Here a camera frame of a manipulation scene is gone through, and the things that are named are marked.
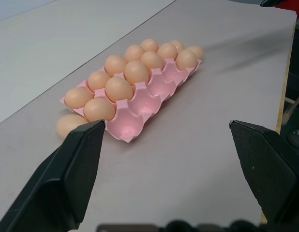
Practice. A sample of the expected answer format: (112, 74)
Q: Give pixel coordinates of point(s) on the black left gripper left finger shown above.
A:
(55, 183)

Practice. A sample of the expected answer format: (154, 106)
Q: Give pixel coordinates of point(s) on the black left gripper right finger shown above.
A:
(268, 169)

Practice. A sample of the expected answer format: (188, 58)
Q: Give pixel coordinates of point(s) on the pink plastic egg tray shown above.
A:
(144, 101)

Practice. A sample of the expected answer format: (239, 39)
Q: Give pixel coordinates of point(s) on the dark grey round object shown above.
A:
(297, 137)

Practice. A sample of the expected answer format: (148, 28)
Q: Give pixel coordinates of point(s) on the brown egg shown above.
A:
(115, 64)
(149, 44)
(118, 89)
(151, 60)
(198, 51)
(98, 80)
(178, 44)
(68, 125)
(99, 109)
(134, 52)
(186, 60)
(167, 50)
(136, 71)
(78, 97)

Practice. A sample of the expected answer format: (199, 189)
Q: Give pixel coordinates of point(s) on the light wooden stick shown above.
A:
(291, 108)

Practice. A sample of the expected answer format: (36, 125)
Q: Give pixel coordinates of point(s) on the black angular object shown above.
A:
(273, 2)

